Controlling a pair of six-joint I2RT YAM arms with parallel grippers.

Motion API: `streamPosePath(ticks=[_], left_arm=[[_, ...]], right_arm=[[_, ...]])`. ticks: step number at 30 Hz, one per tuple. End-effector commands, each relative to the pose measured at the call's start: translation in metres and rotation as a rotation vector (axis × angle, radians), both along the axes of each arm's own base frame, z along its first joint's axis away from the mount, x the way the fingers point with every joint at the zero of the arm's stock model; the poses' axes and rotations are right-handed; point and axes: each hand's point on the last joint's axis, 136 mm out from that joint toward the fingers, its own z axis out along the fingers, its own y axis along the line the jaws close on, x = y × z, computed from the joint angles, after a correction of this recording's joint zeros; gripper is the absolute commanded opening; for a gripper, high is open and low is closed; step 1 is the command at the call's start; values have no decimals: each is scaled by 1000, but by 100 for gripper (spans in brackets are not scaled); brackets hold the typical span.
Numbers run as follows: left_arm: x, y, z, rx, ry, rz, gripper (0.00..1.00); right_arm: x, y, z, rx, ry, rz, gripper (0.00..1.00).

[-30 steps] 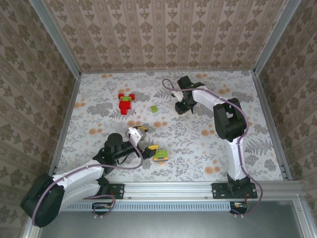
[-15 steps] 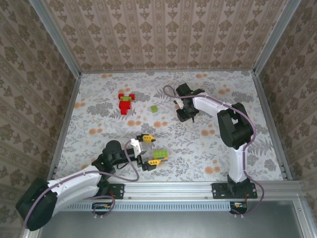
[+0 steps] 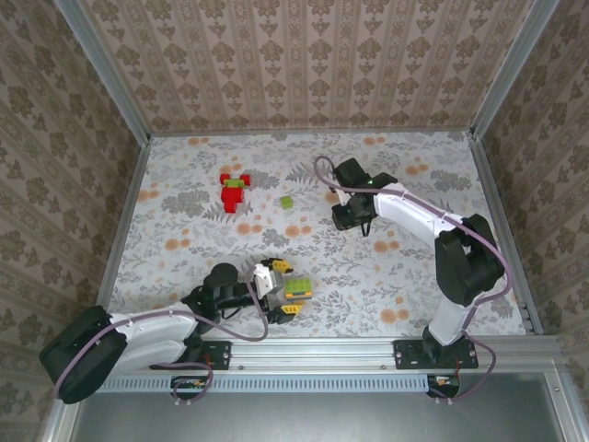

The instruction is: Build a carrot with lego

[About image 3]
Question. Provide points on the thin aluminium table edge rail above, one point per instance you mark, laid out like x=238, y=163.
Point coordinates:
x=308, y=132

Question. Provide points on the long green lego brick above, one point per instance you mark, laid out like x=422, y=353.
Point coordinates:
x=299, y=286

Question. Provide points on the aluminium frame bar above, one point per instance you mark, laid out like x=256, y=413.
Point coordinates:
x=55, y=432
x=570, y=414

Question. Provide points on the large red lego brick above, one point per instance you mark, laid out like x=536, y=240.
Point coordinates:
x=232, y=198

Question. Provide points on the grey metal panel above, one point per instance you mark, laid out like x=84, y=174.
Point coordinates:
x=322, y=419

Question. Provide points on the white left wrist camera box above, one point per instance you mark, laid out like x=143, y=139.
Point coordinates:
x=267, y=283

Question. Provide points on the aluminium corner post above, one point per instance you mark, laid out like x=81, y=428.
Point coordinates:
x=511, y=69
x=104, y=69

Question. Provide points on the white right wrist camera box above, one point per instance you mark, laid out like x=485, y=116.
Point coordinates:
x=343, y=197

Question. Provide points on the wide green lego brick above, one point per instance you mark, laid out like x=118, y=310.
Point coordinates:
x=234, y=183

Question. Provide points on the wide aluminium extrusion rail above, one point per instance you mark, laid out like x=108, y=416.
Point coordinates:
x=313, y=352

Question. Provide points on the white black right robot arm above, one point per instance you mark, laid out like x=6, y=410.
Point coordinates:
x=405, y=207

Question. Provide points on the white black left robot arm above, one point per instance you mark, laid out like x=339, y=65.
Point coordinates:
x=152, y=322

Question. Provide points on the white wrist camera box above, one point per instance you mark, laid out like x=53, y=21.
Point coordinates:
x=343, y=197
x=267, y=283

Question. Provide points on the small green lego brick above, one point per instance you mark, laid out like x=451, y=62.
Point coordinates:
x=286, y=203

